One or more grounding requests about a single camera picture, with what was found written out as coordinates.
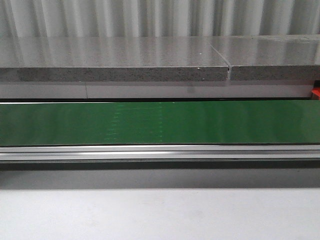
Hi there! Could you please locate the white panel under slabs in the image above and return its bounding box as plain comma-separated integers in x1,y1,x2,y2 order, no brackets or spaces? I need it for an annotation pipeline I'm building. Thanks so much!
0,80,315,99

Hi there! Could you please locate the grey speckled stone slab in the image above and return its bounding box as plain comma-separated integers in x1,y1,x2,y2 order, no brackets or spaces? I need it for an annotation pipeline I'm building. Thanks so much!
0,37,228,82

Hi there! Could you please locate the green conveyor belt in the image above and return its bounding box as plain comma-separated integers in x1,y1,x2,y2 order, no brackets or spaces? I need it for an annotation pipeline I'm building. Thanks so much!
0,100,320,146

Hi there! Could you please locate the red plastic tray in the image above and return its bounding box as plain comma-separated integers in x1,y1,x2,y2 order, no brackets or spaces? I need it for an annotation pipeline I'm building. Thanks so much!
311,87,320,100

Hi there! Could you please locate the white pleated curtain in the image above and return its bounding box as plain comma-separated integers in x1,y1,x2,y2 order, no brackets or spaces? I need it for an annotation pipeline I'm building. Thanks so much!
0,0,320,38

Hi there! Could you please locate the aluminium conveyor side rail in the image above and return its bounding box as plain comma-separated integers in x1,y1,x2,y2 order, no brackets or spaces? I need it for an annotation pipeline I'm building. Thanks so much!
0,144,320,164

